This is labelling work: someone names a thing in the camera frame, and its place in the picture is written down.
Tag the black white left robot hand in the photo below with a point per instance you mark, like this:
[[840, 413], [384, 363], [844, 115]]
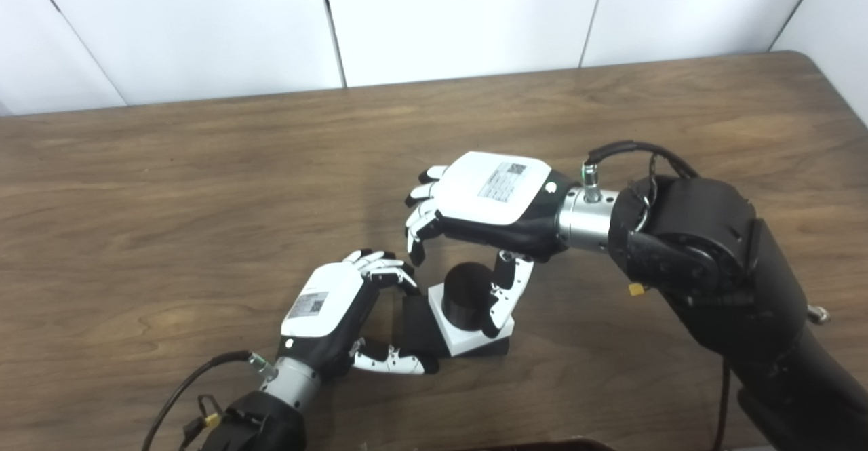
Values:
[[325, 302]]

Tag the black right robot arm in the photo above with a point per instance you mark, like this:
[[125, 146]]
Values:
[[712, 247]]

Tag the black peg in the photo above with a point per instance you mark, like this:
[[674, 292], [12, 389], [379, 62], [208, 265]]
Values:
[[464, 291]]

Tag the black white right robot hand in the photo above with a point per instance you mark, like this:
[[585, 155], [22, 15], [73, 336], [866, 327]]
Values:
[[475, 190]]

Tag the white square piece with hole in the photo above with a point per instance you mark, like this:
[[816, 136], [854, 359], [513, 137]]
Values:
[[464, 339]]

